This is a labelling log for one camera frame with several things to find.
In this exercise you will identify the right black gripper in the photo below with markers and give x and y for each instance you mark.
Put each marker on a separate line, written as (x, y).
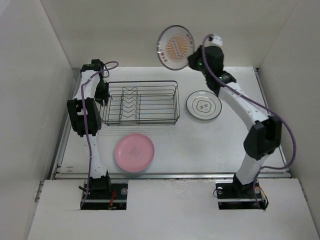
(193, 58)

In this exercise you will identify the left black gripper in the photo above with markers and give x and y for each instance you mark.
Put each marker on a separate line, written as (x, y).
(102, 98)

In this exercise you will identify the pink plate with red text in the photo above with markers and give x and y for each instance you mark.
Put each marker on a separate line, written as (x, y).
(175, 44)

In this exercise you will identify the grey wire dish rack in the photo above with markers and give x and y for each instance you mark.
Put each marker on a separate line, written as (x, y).
(136, 103)

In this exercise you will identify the white plate with flower outline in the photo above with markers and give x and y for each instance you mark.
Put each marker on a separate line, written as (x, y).
(204, 105)

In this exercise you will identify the purple plate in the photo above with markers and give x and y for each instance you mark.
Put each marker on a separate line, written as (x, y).
(134, 152)

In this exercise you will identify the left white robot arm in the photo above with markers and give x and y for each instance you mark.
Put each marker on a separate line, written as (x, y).
(85, 117)

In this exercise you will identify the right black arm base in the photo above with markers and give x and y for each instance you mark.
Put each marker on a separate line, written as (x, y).
(228, 198)

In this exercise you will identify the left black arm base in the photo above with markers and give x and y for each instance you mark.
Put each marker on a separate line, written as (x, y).
(113, 201)

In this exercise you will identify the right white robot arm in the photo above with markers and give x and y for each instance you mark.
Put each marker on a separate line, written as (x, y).
(264, 130)

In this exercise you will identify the front aluminium rail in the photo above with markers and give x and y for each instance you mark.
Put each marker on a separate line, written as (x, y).
(73, 176)

